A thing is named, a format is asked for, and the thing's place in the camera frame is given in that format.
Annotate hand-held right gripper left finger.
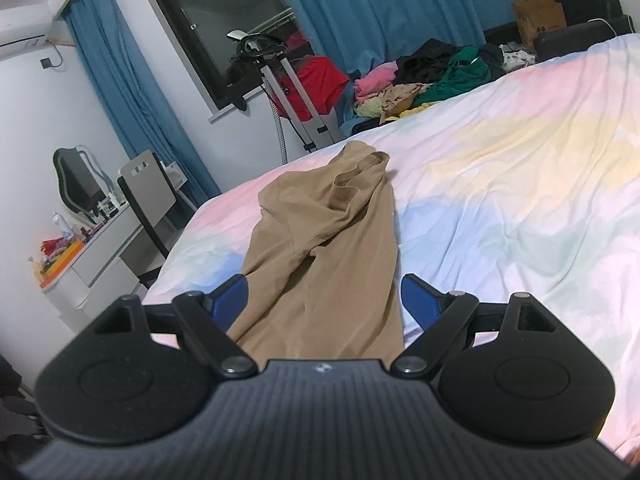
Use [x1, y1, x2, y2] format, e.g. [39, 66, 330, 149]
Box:
[92, 275, 259, 380]

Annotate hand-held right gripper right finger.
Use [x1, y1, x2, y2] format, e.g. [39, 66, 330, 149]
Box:
[390, 273, 558, 380]

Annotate tan pants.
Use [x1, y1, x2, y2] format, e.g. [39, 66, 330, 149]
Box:
[227, 140, 406, 361]

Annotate grey backed chair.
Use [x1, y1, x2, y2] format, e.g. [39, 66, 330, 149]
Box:
[117, 149, 179, 288]

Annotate white vanity desk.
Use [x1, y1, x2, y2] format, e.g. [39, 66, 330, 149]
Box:
[40, 204, 147, 322]

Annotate pastel rainbow bed sheet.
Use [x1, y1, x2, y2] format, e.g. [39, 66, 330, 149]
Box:
[142, 32, 640, 461]

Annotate orange box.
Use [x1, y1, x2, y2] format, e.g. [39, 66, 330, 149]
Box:
[41, 240, 87, 282]

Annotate clear water bottle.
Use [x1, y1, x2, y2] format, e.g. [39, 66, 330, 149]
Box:
[52, 212, 74, 242]

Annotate wavy framed vanity mirror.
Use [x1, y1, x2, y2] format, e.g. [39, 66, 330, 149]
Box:
[52, 146, 114, 227]

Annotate yellow garment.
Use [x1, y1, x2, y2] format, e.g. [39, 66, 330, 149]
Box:
[354, 99, 387, 122]

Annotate beige garment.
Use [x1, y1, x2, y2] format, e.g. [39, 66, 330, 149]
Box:
[379, 82, 434, 124]

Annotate pink garment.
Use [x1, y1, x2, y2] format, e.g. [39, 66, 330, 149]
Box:
[353, 61, 399, 103]

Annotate garment steamer stand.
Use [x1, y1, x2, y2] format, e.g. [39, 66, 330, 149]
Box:
[226, 30, 342, 164]

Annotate red garment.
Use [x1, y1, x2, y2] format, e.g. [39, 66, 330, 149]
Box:
[294, 56, 351, 117]

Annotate green garment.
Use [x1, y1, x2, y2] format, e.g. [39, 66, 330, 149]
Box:
[414, 46, 494, 107]

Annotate narrow blue curtain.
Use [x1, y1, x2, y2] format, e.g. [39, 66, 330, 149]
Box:
[65, 0, 223, 211]

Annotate black garment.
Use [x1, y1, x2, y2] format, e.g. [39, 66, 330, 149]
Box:
[395, 38, 464, 86]

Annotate dark grey garment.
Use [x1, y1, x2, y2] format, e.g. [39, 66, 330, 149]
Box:
[477, 42, 507, 82]

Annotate white patterned garment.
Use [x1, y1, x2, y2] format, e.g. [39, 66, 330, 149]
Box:
[500, 42, 539, 74]

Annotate dark window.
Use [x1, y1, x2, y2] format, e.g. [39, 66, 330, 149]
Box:
[136, 0, 317, 112]

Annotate wide blue curtain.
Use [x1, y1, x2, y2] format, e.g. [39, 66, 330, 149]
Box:
[267, 0, 556, 79]

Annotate brown paper bag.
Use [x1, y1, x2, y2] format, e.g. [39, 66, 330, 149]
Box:
[512, 0, 568, 49]

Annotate white air conditioner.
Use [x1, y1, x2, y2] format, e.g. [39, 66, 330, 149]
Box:
[0, 7, 67, 57]

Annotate black sofa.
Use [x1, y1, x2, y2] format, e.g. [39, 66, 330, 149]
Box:
[482, 0, 637, 64]

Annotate white charging cable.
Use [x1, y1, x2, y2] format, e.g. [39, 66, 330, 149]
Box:
[586, 16, 634, 37]

